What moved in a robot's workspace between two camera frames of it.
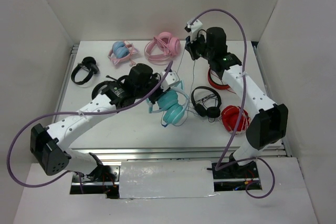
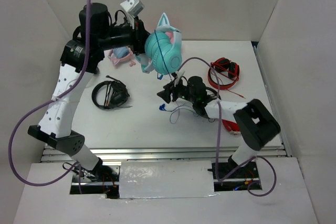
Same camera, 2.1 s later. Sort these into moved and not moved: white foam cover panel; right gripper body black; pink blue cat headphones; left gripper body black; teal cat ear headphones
Moved: left gripper body black; teal cat ear headphones; right gripper body black
Not moved: pink blue cat headphones; white foam cover panel
